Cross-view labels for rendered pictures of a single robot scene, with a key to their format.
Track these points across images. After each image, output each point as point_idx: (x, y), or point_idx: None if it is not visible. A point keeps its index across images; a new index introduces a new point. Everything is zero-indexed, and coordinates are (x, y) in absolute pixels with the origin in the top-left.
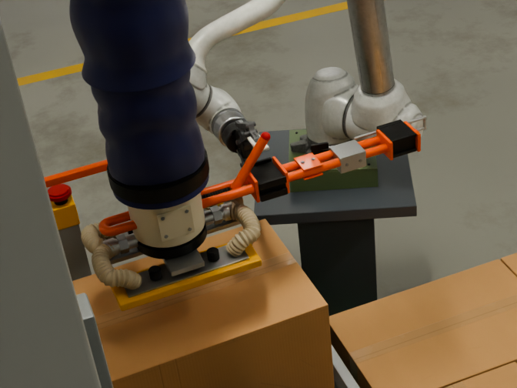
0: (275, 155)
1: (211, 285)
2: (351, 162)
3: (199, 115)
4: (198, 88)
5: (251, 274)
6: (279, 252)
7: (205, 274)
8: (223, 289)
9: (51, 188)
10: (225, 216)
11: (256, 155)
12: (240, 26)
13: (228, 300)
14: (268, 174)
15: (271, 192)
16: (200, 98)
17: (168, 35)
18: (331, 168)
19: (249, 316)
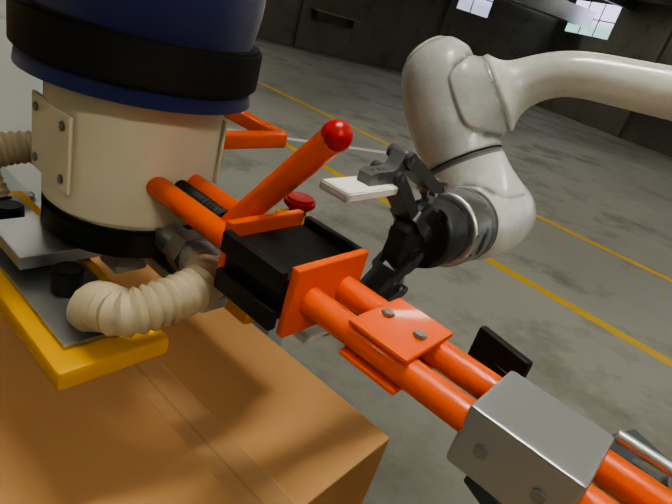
0: None
1: (158, 389)
2: (501, 460)
3: (434, 174)
4: (460, 117)
5: (204, 447)
6: (294, 486)
7: (7, 284)
8: (146, 409)
9: (299, 193)
10: (180, 261)
11: (286, 168)
12: (654, 92)
13: (108, 423)
14: (292, 253)
15: (238, 283)
16: (451, 138)
17: None
18: (428, 405)
19: (41, 474)
